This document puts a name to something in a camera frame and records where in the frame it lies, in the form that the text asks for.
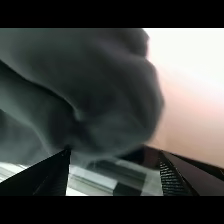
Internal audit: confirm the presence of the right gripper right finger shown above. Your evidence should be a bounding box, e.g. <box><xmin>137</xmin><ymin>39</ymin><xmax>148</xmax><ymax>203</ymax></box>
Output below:
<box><xmin>157</xmin><ymin>150</ymin><xmax>224</xmax><ymax>197</ymax></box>

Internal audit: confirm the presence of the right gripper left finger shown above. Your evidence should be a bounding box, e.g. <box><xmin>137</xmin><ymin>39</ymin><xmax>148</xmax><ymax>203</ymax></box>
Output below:
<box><xmin>0</xmin><ymin>147</ymin><xmax>72</xmax><ymax>197</ymax></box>

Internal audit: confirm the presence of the grey-green shirt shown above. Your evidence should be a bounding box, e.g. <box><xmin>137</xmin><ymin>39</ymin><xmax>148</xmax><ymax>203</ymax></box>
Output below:
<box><xmin>0</xmin><ymin>28</ymin><xmax>166</xmax><ymax>166</ymax></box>

